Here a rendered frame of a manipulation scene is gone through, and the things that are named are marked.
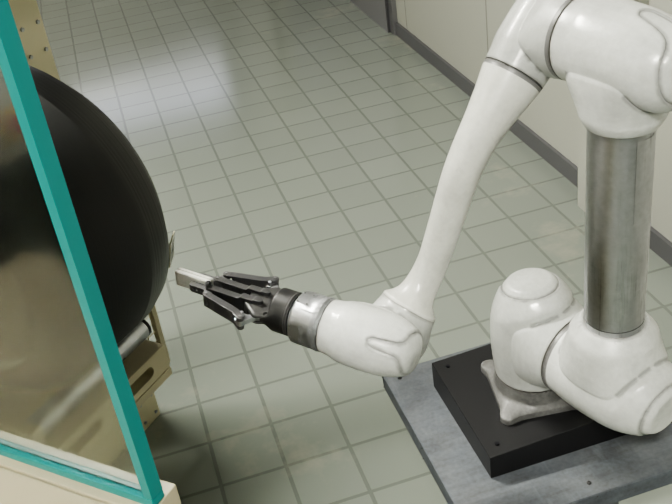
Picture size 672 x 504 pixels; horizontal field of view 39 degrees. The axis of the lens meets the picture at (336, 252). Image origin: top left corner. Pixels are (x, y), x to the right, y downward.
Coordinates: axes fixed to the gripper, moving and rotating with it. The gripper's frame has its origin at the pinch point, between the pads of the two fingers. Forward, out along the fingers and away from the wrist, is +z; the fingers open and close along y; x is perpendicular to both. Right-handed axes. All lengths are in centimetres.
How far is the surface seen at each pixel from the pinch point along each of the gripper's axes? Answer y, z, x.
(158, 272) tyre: -4.0, 11.2, 4.6
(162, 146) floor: -237, 199, 143
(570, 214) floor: -223, -18, 112
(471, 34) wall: -327, 66, 90
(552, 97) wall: -265, 6, 84
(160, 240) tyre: -5.5, 10.9, -1.7
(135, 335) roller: -6.1, 21.3, 25.3
